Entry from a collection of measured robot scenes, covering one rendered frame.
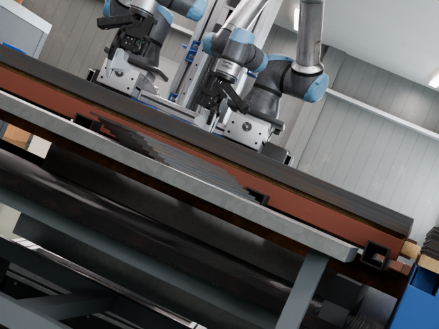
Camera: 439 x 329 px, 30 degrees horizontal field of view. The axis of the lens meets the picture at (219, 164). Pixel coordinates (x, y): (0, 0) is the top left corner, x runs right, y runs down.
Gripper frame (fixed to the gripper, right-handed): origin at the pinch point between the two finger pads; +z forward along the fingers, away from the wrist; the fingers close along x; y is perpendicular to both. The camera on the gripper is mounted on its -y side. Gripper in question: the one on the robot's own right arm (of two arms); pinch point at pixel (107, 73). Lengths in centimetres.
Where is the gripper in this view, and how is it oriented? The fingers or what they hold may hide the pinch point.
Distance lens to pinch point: 241.0
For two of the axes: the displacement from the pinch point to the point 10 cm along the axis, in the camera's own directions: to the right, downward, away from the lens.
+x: 2.2, 1.1, 9.7
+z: -4.0, 9.2, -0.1
